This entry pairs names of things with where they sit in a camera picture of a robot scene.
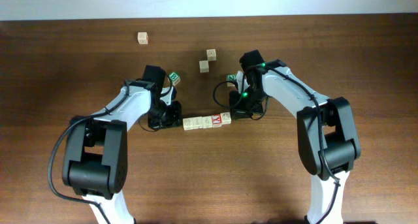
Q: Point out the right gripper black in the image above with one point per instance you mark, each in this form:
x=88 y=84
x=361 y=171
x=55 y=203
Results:
x=240 y=112

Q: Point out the wooden block below upper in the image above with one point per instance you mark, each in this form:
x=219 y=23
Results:
x=204 y=66

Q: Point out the blue bird picture block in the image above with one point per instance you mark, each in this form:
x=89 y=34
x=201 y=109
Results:
x=226 y=118

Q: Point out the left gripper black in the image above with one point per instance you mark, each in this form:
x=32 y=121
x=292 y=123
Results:
x=172 y=119

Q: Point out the green N wooden block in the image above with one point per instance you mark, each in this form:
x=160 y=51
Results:
x=231 y=80

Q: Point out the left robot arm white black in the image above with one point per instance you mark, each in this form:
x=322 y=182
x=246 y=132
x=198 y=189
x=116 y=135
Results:
x=95 y=164

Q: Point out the wooden block upper middle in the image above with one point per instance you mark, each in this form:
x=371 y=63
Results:
x=211 y=55

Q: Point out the plain wooden block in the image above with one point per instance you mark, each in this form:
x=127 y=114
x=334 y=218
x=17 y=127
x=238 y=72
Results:
x=142 y=38
x=197 y=122

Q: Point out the green B wooden block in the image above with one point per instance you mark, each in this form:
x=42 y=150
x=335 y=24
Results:
x=174 y=78

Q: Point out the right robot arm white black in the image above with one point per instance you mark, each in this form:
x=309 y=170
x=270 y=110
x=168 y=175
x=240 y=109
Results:
x=328 y=143

